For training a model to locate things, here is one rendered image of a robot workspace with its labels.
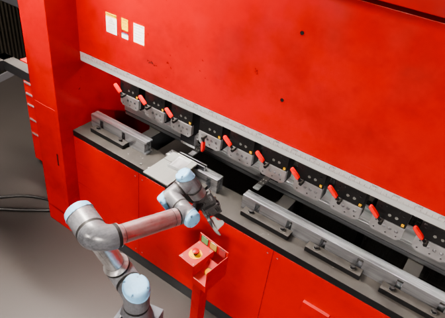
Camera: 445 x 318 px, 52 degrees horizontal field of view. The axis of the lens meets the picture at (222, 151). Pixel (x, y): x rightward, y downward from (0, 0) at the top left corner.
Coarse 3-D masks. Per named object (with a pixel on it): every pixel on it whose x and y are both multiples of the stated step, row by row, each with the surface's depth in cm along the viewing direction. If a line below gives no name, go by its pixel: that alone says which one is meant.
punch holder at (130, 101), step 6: (126, 84) 271; (126, 90) 274; (132, 90) 270; (138, 90) 267; (144, 90) 272; (126, 96) 276; (132, 96) 273; (144, 96) 274; (126, 102) 278; (132, 102) 275; (138, 102) 272; (132, 108) 277; (138, 108) 274; (144, 108) 280
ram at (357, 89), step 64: (128, 0) 242; (192, 0) 218; (256, 0) 198; (320, 0) 181; (128, 64) 263; (192, 64) 235; (256, 64) 212; (320, 64) 193; (384, 64) 177; (256, 128) 228; (320, 128) 206; (384, 128) 188
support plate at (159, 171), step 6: (168, 156) 272; (174, 156) 272; (162, 162) 266; (168, 162) 267; (192, 162) 269; (150, 168) 261; (156, 168) 261; (162, 168) 262; (168, 168) 262; (192, 168) 266; (150, 174) 256; (156, 174) 257; (162, 174) 257; (168, 174) 258; (174, 174) 259; (156, 180) 254; (162, 180) 253; (168, 180) 254; (174, 180) 254
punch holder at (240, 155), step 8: (232, 136) 239; (240, 136) 236; (232, 144) 242; (240, 144) 239; (248, 144) 235; (256, 144) 235; (232, 152) 244; (240, 152) 241; (248, 152) 238; (240, 160) 243; (248, 160) 240; (256, 160) 245
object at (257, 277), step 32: (96, 160) 306; (96, 192) 323; (128, 192) 299; (160, 192) 279; (224, 224) 256; (160, 256) 310; (256, 256) 252; (192, 288) 304; (224, 288) 282; (256, 288) 264; (288, 288) 248; (320, 288) 234
